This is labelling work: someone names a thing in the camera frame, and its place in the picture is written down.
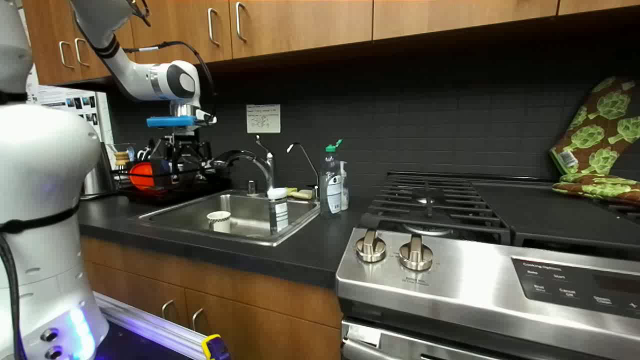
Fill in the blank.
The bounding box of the yellow and blue clamp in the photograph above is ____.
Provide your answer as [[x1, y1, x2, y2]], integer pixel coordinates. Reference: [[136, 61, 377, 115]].
[[201, 333, 232, 360]]

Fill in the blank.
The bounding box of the cabinet door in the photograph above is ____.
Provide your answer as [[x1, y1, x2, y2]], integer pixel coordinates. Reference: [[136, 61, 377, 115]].
[[557, 0, 640, 16], [372, 0, 560, 41], [129, 0, 234, 65], [21, 0, 81, 86], [84, 261, 190, 329], [74, 20, 137, 81], [228, 0, 374, 60], [184, 288, 343, 360]]

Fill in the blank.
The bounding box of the chrome sink tap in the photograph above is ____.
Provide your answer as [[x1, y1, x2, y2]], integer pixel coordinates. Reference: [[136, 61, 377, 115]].
[[212, 135, 276, 197]]

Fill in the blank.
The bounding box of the steel sink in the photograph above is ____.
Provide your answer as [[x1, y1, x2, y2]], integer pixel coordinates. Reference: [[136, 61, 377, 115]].
[[137, 188, 321, 247]]

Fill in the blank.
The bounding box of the stove knob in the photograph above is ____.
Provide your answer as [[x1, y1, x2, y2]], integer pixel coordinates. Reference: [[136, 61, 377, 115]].
[[355, 228, 388, 264], [398, 234, 435, 272]]

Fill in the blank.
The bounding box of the stainless steel stove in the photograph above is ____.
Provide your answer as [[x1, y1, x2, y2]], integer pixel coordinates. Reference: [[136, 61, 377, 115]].
[[335, 171, 640, 360]]

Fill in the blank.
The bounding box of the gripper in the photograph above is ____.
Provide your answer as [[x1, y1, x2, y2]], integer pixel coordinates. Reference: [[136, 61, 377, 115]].
[[164, 127, 212, 174]]

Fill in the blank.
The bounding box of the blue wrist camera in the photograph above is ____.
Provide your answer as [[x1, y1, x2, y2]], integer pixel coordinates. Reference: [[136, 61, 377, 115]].
[[146, 115, 197, 129]]

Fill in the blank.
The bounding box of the clear bottle with white lid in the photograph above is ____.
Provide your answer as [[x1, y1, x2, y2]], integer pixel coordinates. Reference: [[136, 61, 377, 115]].
[[267, 187, 290, 235]]

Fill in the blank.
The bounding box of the oven door handle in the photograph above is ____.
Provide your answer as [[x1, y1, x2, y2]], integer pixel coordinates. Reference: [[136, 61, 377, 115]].
[[341, 320, 506, 360]]

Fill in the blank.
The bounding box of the slim chrome tap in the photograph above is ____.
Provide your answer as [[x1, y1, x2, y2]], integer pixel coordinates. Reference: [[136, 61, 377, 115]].
[[286, 142, 321, 201]]

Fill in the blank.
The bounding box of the black stove griddle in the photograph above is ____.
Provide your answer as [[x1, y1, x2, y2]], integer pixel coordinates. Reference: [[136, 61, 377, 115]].
[[471, 179, 640, 252]]

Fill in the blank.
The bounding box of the dish soap bottle green cap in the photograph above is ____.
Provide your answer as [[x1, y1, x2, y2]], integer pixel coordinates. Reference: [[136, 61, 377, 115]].
[[319, 138, 344, 217]]

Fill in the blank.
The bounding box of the stove burner with black grate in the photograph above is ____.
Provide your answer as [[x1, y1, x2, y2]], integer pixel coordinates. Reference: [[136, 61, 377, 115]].
[[359, 172, 512, 246]]

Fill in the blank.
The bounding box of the chrome tap lever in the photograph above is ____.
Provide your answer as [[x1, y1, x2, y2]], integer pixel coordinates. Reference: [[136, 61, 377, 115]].
[[255, 135, 274, 160]]

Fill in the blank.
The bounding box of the white patterned cup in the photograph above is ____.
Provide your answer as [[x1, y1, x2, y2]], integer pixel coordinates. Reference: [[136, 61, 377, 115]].
[[206, 210, 233, 234]]

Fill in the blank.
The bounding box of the steel kettle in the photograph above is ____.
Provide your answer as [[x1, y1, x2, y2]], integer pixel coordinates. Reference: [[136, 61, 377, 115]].
[[82, 144, 115, 196]]

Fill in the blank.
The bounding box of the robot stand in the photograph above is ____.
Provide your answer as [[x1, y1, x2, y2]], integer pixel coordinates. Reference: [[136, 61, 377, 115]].
[[93, 292, 232, 360]]

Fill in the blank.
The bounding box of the upper cabinet door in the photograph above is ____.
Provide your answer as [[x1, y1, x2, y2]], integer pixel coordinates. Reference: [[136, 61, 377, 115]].
[[228, 0, 374, 60], [129, 0, 234, 65], [372, 0, 560, 41], [21, 0, 81, 86], [557, 0, 640, 16], [74, 20, 137, 81]]

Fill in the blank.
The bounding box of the clear glass container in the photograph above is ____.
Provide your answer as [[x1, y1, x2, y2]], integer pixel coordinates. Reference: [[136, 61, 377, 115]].
[[105, 143, 137, 167]]

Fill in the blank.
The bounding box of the poster with photos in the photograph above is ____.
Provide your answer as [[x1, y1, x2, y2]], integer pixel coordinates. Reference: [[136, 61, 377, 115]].
[[26, 64, 116, 152]]

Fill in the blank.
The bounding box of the upper cabinet door handle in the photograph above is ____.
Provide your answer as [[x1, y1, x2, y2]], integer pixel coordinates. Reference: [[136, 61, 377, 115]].
[[234, 1, 249, 43], [74, 37, 91, 68], [207, 7, 221, 48], [58, 40, 75, 70]]

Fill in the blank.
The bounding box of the orange bowl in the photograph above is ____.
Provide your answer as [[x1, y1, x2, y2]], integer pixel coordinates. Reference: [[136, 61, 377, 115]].
[[128, 161, 157, 192]]

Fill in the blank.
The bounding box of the white paper note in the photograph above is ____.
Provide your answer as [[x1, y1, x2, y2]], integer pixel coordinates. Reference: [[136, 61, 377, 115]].
[[246, 103, 282, 134]]

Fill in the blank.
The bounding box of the black dish rack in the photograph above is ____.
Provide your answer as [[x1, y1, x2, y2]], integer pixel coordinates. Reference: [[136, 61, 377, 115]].
[[109, 142, 232, 203]]

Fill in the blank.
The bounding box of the wooden upper cabinet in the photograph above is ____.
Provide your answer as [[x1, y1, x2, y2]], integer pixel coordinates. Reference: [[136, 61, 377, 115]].
[[21, 0, 640, 86]]

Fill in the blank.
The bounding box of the lower cabinet door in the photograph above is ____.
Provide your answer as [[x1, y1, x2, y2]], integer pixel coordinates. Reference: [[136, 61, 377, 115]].
[[84, 261, 190, 329], [184, 288, 343, 360]]

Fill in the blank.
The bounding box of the artichoke print oven mitt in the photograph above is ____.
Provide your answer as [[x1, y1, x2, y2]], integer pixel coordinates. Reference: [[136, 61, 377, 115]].
[[548, 75, 640, 177]]

